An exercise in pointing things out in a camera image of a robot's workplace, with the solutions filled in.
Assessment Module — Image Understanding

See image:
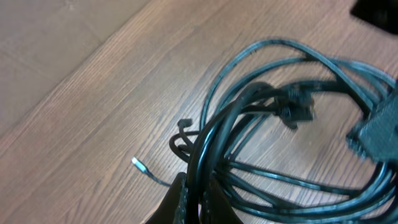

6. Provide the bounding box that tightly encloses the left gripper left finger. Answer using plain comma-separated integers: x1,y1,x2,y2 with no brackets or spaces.
146,172,188,224

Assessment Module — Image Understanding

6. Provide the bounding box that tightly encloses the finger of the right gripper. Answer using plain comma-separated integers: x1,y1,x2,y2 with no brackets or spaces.
346,84,397,163

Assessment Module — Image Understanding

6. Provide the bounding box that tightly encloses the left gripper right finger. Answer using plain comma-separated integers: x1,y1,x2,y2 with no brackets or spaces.
200,178,243,224

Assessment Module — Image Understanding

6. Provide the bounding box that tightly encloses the black usb cable bundle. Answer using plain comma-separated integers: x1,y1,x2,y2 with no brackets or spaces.
131,37,398,224

